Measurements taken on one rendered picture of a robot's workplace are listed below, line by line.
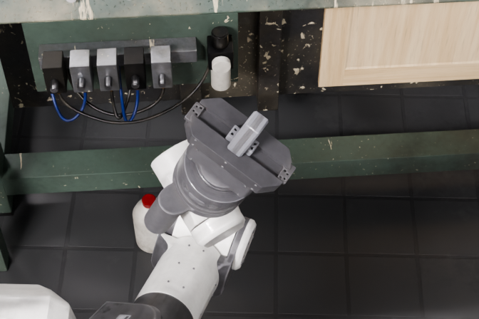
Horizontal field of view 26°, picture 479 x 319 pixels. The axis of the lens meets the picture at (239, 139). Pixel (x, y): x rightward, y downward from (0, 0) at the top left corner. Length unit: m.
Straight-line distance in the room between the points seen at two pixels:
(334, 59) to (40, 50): 0.88
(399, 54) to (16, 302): 1.84
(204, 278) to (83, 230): 1.64
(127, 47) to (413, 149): 0.97
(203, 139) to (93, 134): 2.19
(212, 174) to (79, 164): 1.84
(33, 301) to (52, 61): 1.15
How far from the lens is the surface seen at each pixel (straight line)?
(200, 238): 1.24
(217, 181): 1.13
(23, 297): 1.35
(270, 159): 1.09
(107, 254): 2.99
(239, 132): 1.04
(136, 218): 2.87
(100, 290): 2.93
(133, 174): 2.93
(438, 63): 3.03
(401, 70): 3.02
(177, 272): 1.41
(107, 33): 2.46
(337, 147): 2.97
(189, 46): 2.45
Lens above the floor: 2.51
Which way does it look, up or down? 52 degrees down
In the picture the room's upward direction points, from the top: straight up
